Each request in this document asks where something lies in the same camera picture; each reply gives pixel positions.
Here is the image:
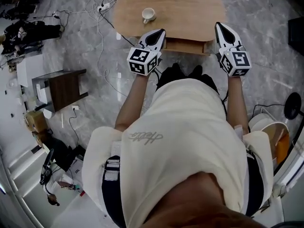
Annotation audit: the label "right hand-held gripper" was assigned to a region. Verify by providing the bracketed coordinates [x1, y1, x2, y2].
[214, 22, 252, 78]

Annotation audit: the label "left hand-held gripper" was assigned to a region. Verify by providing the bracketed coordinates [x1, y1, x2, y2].
[126, 28, 166, 77]

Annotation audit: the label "person's left forearm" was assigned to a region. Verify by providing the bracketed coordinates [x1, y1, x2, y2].
[114, 73, 153, 132]

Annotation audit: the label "person's right forearm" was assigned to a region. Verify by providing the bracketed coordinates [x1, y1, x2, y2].
[227, 76, 250, 134]

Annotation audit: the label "white cup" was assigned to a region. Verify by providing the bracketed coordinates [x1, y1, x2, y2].
[142, 7, 157, 24]

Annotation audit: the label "person's left black shoe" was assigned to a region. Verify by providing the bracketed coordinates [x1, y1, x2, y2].
[166, 62, 184, 75]

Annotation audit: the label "person's black shoe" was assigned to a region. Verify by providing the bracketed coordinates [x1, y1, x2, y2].
[166, 62, 184, 75]
[189, 65, 204, 76]

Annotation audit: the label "person's black trousers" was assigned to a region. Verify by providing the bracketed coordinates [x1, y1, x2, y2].
[155, 67, 220, 96]

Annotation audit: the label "person's right black shoe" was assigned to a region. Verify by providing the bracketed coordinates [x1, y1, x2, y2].
[189, 65, 204, 76]

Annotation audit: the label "white power strip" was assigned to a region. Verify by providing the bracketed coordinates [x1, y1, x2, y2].
[96, 2, 112, 11]

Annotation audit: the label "tall black cabinet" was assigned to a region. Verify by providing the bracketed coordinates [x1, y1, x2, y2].
[288, 17, 304, 49]

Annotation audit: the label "white round drum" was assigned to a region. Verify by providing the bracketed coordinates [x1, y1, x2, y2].
[248, 113, 277, 134]

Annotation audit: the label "person's cream shirt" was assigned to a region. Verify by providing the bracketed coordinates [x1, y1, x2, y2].
[82, 78, 274, 228]

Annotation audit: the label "black standing fan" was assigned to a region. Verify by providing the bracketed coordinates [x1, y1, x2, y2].
[284, 92, 304, 121]

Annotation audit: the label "dark wooden side table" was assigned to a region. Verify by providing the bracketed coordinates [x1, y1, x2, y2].
[31, 69, 89, 113]

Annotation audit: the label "orange cushion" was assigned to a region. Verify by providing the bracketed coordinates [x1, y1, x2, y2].
[276, 129, 291, 165]

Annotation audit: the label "white container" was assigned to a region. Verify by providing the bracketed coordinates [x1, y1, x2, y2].
[35, 83, 49, 104]

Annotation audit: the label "white foam board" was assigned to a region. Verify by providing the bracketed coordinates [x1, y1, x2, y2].
[16, 53, 45, 88]

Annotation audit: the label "brown cardboard box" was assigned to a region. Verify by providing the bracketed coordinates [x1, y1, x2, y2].
[25, 110, 49, 134]

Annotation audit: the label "person's face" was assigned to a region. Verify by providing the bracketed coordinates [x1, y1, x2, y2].
[142, 171, 271, 228]

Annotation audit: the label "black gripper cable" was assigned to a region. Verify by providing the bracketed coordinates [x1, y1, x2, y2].
[152, 68, 164, 90]
[220, 89, 230, 122]

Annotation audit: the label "black power cable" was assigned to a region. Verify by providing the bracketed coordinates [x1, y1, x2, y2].
[98, 8, 138, 48]

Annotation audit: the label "long white cable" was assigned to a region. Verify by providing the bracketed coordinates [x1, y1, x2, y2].
[83, 0, 130, 99]

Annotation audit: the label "black fan cable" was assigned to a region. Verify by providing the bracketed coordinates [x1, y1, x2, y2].
[251, 103, 287, 125]

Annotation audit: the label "black socket cable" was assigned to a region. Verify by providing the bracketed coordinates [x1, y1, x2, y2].
[68, 109, 80, 149]

